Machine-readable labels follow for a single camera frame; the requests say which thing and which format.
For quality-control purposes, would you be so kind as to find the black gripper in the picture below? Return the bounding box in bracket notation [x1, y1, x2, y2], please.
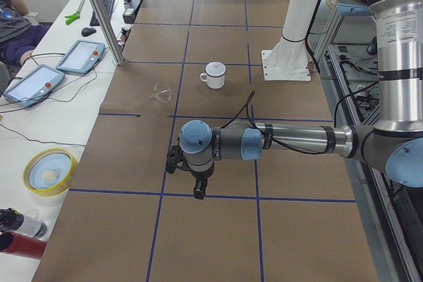
[191, 172, 212, 199]

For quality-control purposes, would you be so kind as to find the white mug lid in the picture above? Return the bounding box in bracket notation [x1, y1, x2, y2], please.
[205, 61, 226, 77]

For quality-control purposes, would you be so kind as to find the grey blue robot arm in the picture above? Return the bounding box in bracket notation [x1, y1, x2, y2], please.
[166, 0, 422, 199]

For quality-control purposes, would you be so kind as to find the white enamel mug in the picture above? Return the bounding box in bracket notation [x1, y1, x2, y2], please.
[200, 61, 226, 89]

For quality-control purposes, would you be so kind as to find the yellow tape roll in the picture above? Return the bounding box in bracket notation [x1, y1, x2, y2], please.
[22, 148, 79, 197]

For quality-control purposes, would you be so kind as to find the far teach pendant tablet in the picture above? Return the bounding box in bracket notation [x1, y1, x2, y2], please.
[56, 40, 105, 75]

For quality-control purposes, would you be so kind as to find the teach pendant tablet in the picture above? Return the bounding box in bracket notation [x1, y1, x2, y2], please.
[4, 64, 65, 108]
[56, 40, 105, 75]

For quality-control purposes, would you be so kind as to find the clear bottle black cap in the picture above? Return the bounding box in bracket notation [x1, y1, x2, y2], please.
[1, 208, 47, 238]

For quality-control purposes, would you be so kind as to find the near teach pendant tablet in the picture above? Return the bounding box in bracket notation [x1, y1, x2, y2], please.
[4, 64, 65, 108]

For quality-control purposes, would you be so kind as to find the red cylinder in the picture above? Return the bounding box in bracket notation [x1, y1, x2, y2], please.
[1, 232, 47, 260]

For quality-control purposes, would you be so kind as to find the black computer mouse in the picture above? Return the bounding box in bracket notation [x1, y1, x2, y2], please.
[81, 27, 96, 37]

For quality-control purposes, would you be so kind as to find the grey power supply box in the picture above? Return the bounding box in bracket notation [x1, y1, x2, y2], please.
[122, 0, 141, 24]

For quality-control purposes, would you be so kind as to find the black computer keyboard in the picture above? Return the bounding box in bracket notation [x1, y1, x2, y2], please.
[89, 0, 117, 27]

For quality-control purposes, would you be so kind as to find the seated person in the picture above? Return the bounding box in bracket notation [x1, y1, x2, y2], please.
[1, 0, 50, 67]

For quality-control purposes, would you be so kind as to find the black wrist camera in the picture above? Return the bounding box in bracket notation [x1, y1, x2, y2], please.
[165, 145, 186, 174]

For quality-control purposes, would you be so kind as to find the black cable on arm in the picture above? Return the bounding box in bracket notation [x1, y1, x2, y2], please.
[219, 90, 381, 156]

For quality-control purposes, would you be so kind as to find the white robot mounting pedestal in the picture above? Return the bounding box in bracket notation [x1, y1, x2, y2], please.
[262, 0, 320, 81]

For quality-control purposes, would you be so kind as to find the aluminium frame post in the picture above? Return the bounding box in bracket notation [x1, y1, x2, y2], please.
[89, 0, 124, 65]

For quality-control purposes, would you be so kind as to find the green handled tool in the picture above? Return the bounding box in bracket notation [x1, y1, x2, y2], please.
[65, 0, 86, 25]

